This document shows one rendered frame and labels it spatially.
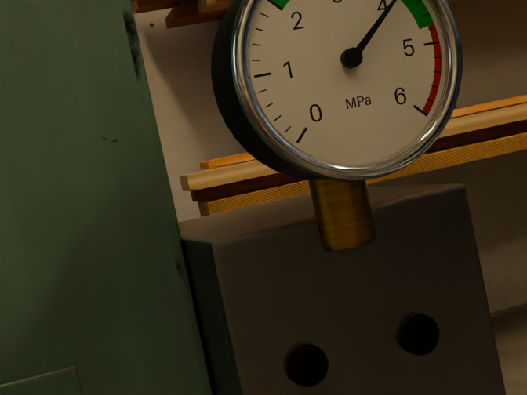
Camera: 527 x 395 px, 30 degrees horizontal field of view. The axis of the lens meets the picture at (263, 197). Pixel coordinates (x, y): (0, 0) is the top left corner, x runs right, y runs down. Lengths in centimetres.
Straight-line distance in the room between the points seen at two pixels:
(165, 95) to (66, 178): 246
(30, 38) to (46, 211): 5
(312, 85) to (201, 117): 252
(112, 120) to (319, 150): 8
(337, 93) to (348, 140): 1
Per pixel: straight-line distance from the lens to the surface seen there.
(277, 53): 25
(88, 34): 30
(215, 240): 27
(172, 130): 275
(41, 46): 30
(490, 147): 247
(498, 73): 306
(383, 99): 26
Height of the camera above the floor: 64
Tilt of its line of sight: 3 degrees down
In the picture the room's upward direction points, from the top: 12 degrees counter-clockwise
